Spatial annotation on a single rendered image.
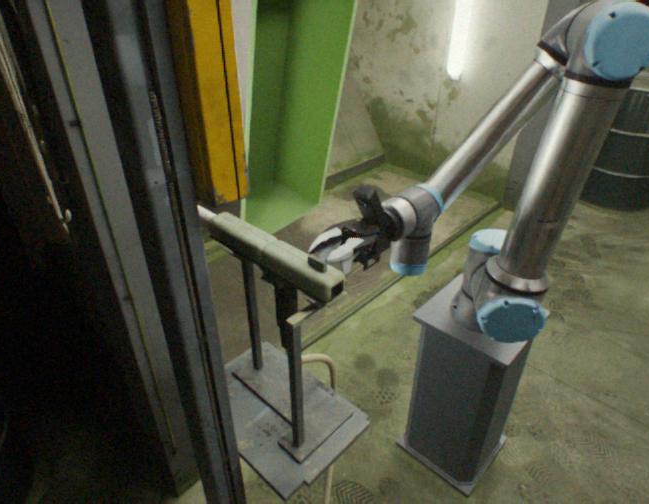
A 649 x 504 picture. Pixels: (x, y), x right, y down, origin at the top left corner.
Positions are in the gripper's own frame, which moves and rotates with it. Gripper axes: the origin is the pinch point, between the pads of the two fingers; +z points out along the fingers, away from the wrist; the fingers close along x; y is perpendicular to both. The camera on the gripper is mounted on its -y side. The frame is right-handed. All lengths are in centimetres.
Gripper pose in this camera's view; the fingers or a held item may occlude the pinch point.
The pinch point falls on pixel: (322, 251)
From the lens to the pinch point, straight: 83.1
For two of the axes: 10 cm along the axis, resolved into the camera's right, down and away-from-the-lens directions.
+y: 0.0, 8.5, 5.3
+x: -7.3, -3.7, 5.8
